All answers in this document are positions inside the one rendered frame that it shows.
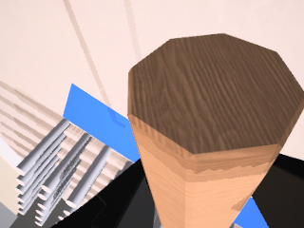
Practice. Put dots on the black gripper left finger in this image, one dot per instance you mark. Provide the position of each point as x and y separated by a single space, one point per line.
126 202

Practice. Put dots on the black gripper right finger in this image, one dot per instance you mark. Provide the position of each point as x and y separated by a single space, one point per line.
280 196

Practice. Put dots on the blue flat strip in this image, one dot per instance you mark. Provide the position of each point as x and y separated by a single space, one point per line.
112 128

